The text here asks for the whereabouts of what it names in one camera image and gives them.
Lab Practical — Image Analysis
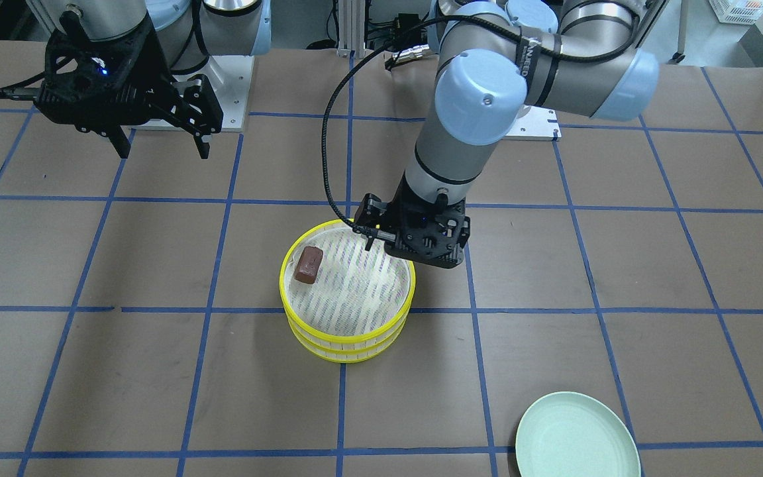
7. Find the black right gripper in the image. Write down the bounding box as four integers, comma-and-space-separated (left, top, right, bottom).
109, 74, 223, 160

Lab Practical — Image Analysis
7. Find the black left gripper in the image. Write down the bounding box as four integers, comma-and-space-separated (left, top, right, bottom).
354, 192, 470, 252

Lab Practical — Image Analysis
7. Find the yellow steamer layer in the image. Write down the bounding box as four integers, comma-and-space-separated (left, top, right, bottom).
287, 314, 408, 364
279, 219, 416, 343

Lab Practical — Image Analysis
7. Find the brown steamed bun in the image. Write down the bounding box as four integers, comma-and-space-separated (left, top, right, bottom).
293, 246, 324, 285

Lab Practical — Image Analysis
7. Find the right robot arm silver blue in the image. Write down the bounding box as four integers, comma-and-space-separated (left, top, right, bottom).
32, 1, 272, 159

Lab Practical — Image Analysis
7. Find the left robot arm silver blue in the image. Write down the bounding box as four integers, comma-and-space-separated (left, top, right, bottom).
352, 1, 659, 262

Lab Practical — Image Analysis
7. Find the light green plate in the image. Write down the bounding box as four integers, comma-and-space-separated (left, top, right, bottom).
514, 392, 642, 476

